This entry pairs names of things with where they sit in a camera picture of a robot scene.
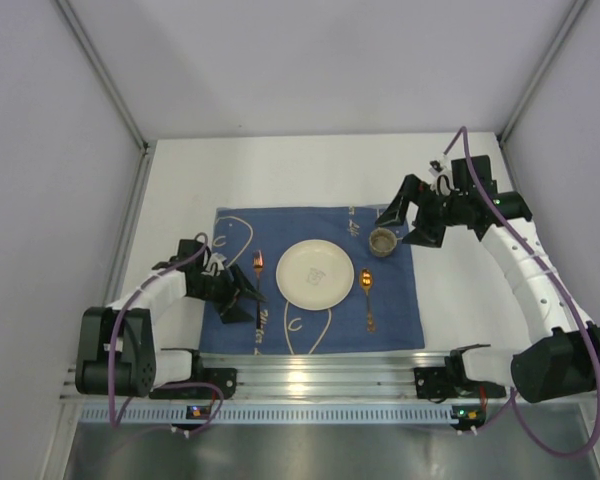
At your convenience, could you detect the copper long-handle fork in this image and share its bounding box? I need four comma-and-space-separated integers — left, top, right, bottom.
252, 250, 264, 330

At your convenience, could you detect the speckled ceramic ramekin cup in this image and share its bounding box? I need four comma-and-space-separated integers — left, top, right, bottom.
369, 228, 398, 258

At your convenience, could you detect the cream round plate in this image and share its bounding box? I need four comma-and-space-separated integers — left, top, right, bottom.
276, 239, 355, 311

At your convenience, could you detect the gold ornate-handle spoon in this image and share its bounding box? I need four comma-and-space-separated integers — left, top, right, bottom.
359, 268, 376, 333

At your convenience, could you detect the blue embroidered cloth placemat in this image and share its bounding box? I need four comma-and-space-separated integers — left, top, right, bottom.
200, 205, 425, 355

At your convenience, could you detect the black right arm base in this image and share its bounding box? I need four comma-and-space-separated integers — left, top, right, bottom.
413, 367, 507, 403

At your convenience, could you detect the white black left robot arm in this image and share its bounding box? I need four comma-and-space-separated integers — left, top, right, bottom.
75, 234, 266, 398

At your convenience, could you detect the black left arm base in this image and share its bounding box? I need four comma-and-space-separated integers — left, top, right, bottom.
149, 368, 238, 400

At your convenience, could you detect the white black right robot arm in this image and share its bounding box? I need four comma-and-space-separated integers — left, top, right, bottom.
375, 155, 600, 403

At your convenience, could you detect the aluminium mounting rail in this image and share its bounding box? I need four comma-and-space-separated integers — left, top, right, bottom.
59, 349, 600, 401

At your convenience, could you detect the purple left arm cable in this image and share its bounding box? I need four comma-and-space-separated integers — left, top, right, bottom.
108, 232, 225, 430

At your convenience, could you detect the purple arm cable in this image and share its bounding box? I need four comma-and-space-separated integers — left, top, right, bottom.
108, 232, 225, 430
442, 125, 600, 459

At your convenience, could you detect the grey slotted cable duct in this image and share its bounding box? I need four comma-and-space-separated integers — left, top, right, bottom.
79, 403, 486, 425

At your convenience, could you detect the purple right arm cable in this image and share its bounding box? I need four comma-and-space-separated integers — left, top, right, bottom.
442, 125, 600, 459

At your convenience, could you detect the aluminium frame post left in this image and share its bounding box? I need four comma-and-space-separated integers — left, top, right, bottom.
54, 0, 154, 151

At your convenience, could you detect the aluminium frame post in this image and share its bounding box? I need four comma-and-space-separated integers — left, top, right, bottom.
497, 0, 590, 148
54, 0, 154, 151

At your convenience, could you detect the aluminium frame post right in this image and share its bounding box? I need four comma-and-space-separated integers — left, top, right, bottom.
497, 0, 590, 148

